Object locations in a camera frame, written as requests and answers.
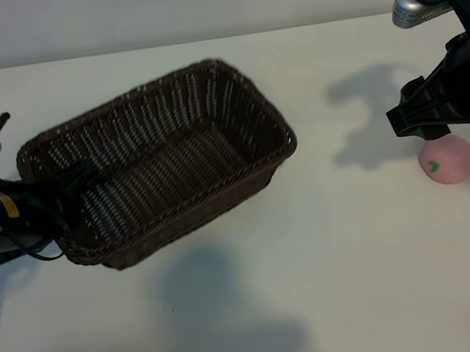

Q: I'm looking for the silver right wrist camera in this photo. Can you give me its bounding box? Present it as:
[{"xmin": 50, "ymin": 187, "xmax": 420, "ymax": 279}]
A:
[{"xmin": 390, "ymin": 0, "xmax": 454, "ymax": 28}]

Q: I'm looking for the dark brown wicker basket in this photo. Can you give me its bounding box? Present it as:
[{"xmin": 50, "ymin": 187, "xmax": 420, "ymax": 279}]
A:
[{"xmin": 7, "ymin": 51, "xmax": 309, "ymax": 281}]

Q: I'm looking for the thin black cable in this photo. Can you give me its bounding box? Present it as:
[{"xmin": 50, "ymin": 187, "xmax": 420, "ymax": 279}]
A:
[{"xmin": 11, "ymin": 200, "xmax": 71, "ymax": 264}]

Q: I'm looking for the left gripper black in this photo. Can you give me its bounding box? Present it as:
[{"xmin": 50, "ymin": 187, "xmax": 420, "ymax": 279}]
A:
[{"xmin": 8, "ymin": 161, "xmax": 100, "ymax": 248}]

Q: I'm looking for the pink peach with green leaf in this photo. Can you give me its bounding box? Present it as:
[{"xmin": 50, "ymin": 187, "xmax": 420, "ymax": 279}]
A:
[{"xmin": 416, "ymin": 131, "xmax": 470, "ymax": 187}]

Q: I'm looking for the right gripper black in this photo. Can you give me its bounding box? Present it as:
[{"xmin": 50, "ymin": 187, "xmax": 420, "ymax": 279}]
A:
[{"xmin": 379, "ymin": 31, "xmax": 470, "ymax": 145}]

